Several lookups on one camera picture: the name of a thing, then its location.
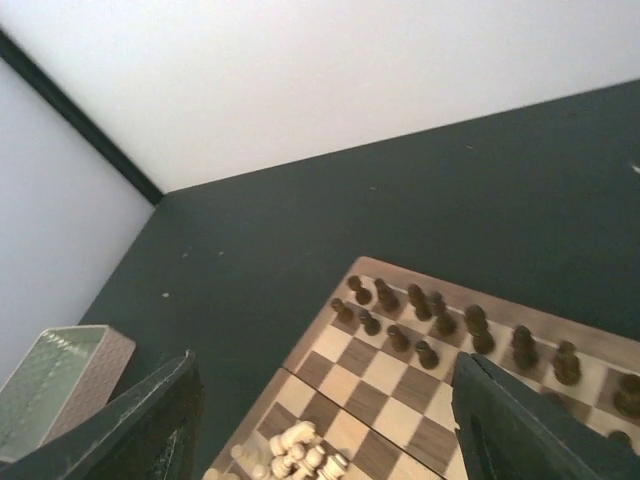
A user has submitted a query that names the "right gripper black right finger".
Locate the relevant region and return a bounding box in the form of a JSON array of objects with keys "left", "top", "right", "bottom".
[{"left": 452, "top": 352, "right": 639, "bottom": 479}]

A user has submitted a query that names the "pink plastic tray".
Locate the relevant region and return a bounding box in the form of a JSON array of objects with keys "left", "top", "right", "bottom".
[{"left": 1, "top": 325, "right": 136, "bottom": 463}]

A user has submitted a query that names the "pile of light chess pieces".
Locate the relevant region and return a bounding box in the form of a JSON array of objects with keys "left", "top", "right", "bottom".
[{"left": 203, "top": 421, "right": 349, "bottom": 479}]

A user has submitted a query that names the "row of dark chess pieces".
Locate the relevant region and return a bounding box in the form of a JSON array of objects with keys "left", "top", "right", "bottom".
[{"left": 314, "top": 275, "right": 639, "bottom": 459}]

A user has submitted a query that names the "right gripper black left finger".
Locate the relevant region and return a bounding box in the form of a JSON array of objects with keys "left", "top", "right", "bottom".
[{"left": 1, "top": 351, "right": 203, "bottom": 479}]

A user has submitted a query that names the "wooden chess board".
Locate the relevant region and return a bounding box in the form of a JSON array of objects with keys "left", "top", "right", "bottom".
[{"left": 206, "top": 257, "right": 639, "bottom": 479}]

